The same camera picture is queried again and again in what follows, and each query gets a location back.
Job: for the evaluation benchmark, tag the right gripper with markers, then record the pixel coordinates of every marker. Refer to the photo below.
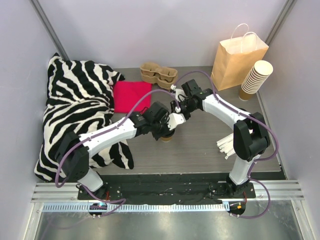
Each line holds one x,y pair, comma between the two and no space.
181,106

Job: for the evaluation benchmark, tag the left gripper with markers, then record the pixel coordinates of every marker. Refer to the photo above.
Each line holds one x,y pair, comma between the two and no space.
161,131

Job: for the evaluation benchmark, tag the brown paper coffee cup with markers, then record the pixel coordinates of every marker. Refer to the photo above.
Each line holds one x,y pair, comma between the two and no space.
166,139

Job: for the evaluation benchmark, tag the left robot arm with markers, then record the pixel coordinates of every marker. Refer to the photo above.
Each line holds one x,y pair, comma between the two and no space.
75,151

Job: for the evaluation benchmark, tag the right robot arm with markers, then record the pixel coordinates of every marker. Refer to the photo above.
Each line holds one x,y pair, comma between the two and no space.
250,137

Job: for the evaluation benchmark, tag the cardboard cup carrier tray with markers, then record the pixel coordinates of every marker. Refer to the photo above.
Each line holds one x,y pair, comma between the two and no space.
163,76

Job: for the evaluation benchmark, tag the pink folded cloth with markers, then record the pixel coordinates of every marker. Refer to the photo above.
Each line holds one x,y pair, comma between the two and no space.
127,94

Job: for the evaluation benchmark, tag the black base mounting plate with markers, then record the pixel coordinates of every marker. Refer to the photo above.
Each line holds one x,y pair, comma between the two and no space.
170,189

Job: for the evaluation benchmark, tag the brown paper bag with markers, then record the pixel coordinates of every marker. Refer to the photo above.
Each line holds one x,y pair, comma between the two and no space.
236,56

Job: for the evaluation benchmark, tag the stack of paper cups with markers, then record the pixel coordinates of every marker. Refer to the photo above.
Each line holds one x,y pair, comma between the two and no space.
258,74

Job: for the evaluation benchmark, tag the zebra print pillow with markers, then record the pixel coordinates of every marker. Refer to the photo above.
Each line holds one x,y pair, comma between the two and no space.
80,99

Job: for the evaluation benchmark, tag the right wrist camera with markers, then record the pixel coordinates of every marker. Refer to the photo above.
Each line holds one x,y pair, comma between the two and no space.
178,93

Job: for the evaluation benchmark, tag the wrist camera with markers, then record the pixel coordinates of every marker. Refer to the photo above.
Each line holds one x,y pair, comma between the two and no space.
175,118
178,93

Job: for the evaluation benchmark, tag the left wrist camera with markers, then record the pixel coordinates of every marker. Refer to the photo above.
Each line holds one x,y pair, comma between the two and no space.
175,118

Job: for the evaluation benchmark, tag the white cable duct strip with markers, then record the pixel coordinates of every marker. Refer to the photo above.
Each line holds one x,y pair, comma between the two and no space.
131,208

